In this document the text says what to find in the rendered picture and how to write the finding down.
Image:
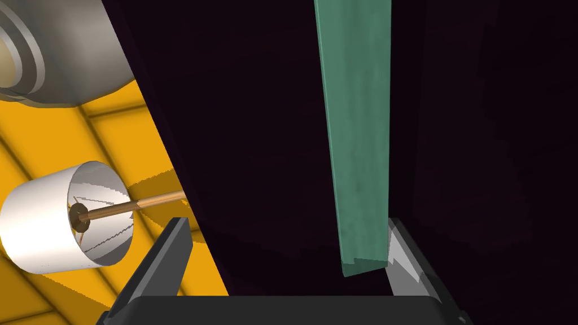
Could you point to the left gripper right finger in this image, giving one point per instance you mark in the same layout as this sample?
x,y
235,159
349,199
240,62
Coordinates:
x,y
408,275

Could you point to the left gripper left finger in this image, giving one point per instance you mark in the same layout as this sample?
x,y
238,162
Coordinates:
x,y
160,266

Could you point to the white shade floor lamp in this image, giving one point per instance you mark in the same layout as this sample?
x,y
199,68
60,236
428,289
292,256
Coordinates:
x,y
40,221

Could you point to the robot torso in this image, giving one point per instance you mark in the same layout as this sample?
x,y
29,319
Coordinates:
x,y
67,49

